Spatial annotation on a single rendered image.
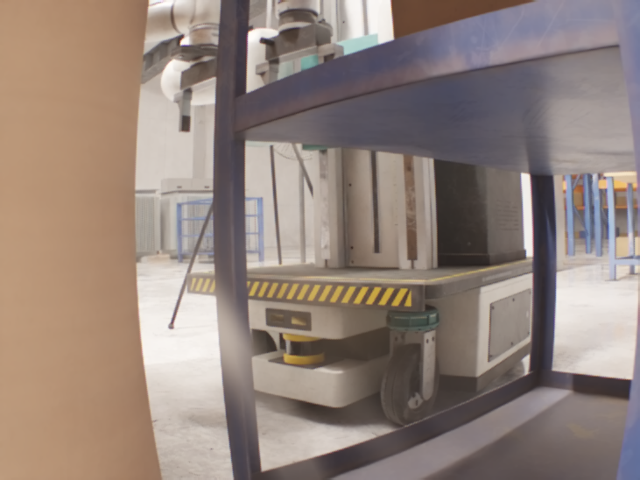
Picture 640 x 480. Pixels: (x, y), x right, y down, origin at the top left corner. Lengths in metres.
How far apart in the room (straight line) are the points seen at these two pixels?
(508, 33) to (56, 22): 0.27
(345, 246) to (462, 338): 0.46
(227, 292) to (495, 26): 0.34
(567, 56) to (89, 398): 0.34
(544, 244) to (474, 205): 0.51
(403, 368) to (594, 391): 0.41
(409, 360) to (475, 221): 0.48
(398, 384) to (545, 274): 0.36
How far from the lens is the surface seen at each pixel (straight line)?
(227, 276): 0.52
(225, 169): 0.52
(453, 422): 0.83
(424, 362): 1.15
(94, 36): 0.36
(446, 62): 0.34
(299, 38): 1.06
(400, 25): 0.65
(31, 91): 0.32
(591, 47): 0.29
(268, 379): 1.30
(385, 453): 0.73
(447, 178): 1.51
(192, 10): 1.31
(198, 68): 1.27
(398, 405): 1.13
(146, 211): 9.58
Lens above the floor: 0.41
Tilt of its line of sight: 2 degrees down
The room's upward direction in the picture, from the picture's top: 2 degrees counter-clockwise
